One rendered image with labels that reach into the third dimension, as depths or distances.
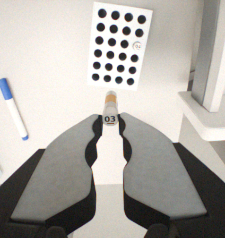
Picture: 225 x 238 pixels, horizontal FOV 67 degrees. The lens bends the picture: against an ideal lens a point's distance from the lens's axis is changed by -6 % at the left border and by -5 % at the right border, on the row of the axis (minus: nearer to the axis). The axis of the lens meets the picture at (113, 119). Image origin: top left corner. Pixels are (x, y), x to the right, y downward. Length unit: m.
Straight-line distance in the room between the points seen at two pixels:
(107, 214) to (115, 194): 0.35
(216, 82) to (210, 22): 0.07
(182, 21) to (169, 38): 0.03
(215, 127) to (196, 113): 0.03
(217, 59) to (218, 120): 0.07
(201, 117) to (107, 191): 1.57
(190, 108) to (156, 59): 0.13
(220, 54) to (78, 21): 0.22
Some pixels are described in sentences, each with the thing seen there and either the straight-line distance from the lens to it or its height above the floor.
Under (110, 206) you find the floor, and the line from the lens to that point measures 1.95.
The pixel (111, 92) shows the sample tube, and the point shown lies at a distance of 0.16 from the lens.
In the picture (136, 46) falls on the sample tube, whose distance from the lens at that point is 0.28.
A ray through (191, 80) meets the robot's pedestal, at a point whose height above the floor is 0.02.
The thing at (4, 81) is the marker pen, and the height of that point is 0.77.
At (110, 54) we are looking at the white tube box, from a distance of 0.32.
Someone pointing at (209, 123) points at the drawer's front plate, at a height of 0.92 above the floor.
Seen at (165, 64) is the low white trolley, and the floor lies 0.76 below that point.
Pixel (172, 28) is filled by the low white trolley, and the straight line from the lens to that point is 0.34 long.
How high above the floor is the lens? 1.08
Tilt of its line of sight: 60 degrees down
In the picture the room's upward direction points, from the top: 179 degrees clockwise
